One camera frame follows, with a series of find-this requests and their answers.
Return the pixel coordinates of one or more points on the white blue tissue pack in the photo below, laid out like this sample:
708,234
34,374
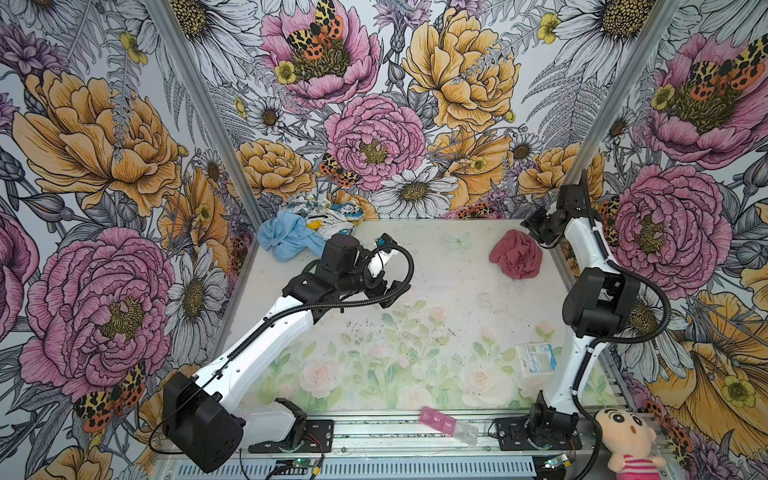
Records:
536,359

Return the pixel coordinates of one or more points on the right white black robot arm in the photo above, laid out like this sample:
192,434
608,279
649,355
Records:
597,305

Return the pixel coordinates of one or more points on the light blue cloth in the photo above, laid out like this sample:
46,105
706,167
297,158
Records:
286,235

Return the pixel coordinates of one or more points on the perforated white cable tray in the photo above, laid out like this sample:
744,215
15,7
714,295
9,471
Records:
515,467

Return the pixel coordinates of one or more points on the small green circuit board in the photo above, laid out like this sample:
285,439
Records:
303,463

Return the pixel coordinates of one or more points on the plush doll pink striped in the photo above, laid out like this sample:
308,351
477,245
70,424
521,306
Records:
629,439

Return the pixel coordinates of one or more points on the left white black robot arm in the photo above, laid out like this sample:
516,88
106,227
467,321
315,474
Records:
200,412

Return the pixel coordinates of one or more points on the pink clear plastic case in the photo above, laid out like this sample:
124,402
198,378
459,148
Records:
449,426

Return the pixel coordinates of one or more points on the colourful patterned cloth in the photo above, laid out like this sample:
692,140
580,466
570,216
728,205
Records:
324,217

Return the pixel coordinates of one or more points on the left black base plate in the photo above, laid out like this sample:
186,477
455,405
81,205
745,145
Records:
313,436

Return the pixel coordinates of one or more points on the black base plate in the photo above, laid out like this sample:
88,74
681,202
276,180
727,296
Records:
518,433
313,436

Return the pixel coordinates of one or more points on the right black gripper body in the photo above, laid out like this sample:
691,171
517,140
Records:
542,226

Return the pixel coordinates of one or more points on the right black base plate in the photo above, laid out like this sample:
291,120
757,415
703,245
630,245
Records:
518,433

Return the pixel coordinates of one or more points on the maroon ribbed cloth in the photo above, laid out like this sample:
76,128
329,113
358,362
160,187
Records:
517,255

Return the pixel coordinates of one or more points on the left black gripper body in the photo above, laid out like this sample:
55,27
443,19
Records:
373,287

